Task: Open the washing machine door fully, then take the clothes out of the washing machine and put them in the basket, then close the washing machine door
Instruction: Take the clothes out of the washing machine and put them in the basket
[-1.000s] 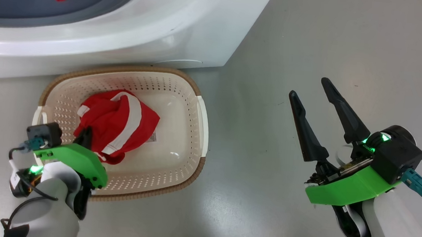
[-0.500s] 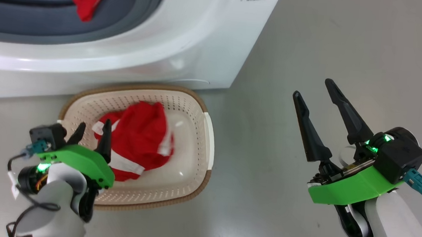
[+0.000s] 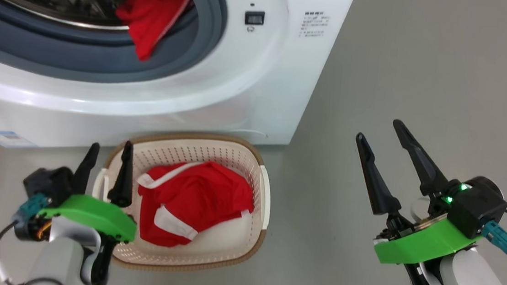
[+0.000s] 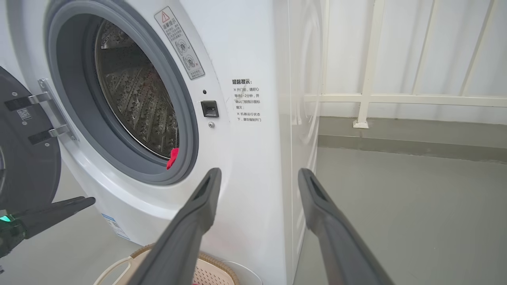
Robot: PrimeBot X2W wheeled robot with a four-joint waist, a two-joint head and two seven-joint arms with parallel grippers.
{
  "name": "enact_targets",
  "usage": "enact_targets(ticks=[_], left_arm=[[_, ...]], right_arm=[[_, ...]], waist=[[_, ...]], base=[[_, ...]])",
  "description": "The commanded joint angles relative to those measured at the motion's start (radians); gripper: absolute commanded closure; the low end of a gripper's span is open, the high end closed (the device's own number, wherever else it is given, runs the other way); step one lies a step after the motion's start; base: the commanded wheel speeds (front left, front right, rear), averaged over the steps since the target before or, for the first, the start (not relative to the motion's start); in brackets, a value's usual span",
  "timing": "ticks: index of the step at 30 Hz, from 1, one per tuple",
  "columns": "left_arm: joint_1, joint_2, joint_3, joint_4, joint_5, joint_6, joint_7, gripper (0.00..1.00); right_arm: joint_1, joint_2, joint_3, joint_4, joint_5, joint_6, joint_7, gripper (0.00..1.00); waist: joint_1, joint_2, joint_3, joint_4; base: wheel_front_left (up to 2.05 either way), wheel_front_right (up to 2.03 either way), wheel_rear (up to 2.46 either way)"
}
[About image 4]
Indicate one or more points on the printed instruction text label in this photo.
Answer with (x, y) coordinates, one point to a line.
(247, 101)

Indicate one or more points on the black door latch socket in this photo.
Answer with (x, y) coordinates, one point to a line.
(210, 109)

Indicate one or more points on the white front-load washing machine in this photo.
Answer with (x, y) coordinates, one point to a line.
(245, 158)

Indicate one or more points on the black-rimmed glass washer door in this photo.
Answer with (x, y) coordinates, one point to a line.
(27, 158)

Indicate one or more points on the cream perforated laundry basket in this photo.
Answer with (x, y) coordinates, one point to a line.
(210, 273)

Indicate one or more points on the steel washer drum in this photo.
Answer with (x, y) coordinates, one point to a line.
(134, 91)

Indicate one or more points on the blue energy label sticker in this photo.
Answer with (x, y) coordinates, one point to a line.
(115, 226)

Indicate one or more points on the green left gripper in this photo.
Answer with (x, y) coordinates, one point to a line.
(8, 237)

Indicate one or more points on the white metal railing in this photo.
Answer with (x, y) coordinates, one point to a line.
(370, 59)

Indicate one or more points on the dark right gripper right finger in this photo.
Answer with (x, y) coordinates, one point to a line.
(336, 237)

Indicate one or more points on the grey rubber door gasket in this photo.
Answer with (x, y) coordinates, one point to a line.
(71, 79)

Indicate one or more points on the grey warning sticker on washer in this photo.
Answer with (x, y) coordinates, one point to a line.
(180, 43)

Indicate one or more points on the red garment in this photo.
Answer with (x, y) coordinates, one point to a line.
(173, 158)

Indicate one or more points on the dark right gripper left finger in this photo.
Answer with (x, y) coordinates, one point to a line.
(186, 233)

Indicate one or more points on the metal door hinge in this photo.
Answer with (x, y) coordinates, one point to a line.
(51, 107)

